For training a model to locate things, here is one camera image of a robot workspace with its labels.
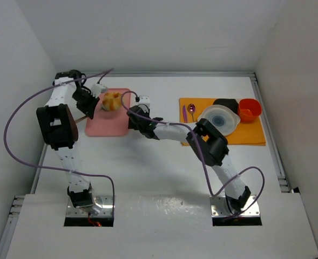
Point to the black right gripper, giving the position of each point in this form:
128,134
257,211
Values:
133,118

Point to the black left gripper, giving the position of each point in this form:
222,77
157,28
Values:
93,103

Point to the metal cake server wooden handle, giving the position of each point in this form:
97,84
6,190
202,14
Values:
80,119

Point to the golden bread roll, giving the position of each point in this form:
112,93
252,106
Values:
111,101

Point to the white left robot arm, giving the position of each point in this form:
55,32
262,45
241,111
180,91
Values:
60,131

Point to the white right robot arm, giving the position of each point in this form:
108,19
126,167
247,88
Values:
208,144

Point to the purple iridescent knife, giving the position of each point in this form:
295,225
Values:
184,114

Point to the purple iridescent spoon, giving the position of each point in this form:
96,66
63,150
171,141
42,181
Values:
191,110

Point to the clear glass plate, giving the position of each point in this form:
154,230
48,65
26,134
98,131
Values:
222,118

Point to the black coaster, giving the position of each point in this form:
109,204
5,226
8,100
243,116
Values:
231,104

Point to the orange placemat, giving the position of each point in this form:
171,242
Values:
245,134

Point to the white foam front panel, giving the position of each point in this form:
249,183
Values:
163,227

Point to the orange cup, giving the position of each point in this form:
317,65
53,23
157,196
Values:
249,109

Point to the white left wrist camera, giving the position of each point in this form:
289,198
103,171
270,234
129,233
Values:
97,89

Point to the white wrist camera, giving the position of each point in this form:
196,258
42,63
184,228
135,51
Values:
143,100
97,89

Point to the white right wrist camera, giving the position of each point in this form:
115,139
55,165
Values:
143,100

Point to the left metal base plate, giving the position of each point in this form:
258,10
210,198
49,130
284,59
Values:
103,208

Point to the metal base plate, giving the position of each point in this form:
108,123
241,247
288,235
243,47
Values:
220,208
103,208

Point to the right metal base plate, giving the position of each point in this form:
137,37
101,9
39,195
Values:
220,208

